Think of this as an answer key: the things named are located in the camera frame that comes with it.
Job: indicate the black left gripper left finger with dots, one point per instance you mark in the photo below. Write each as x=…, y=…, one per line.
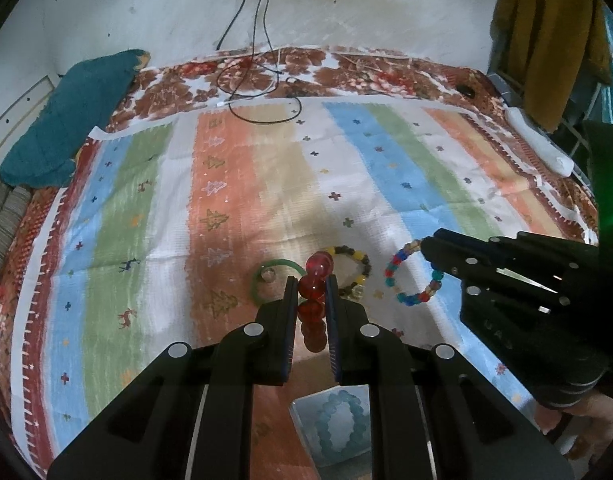
x=188, y=414

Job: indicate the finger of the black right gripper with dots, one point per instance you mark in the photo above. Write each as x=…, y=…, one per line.
x=473, y=261

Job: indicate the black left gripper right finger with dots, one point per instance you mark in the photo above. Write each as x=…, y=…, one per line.
x=432, y=414

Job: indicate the white jewelry box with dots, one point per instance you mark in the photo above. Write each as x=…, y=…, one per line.
x=334, y=425

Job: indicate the person's right hand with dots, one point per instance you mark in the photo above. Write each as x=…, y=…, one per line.
x=595, y=415

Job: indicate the white remote control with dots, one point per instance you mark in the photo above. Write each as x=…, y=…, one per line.
x=553, y=158

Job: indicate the green jade bangle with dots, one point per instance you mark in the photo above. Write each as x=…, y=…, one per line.
x=266, y=275

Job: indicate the striped colourful bed cloth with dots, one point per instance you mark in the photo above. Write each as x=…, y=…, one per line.
x=159, y=233

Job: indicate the mustard yellow hanging garment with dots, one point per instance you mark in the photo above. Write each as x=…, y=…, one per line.
x=549, y=41

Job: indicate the striped grey mattress edge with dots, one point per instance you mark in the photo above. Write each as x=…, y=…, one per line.
x=13, y=204

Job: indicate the teal pillow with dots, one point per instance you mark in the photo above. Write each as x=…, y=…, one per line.
x=44, y=157

